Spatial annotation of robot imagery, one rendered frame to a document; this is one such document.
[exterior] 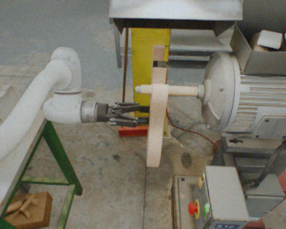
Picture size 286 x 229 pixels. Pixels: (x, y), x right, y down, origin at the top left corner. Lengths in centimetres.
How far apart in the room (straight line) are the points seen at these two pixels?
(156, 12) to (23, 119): 42
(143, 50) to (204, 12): 111
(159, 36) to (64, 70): 92
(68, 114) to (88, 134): 141
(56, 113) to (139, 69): 98
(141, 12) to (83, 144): 177
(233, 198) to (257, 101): 27
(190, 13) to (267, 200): 72
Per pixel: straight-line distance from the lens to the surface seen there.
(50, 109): 87
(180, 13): 53
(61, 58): 82
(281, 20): 74
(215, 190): 65
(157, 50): 86
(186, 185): 157
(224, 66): 63
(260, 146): 80
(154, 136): 70
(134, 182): 188
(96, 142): 216
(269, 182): 98
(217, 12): 55
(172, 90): 68
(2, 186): 99
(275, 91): 66
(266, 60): 60
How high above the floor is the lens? 169
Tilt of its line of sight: 46 degrees down
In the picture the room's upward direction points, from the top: straight up
